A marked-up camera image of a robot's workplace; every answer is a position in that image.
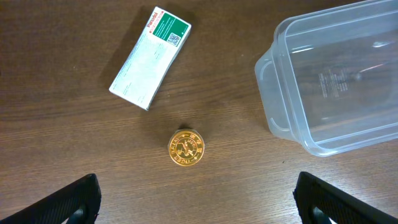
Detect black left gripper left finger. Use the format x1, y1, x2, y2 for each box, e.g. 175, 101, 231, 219
1, 174, 101, 224

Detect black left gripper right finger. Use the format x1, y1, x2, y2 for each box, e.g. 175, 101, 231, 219
293, 172, 397, 224

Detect clear plastic container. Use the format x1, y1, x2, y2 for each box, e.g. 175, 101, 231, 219
254, 0, 397, 157

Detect gold lid balm jar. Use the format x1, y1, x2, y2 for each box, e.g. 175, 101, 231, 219
167, 129, 205, 167

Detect white green medicine box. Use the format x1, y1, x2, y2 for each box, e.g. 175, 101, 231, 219
109, 6, 192, 110

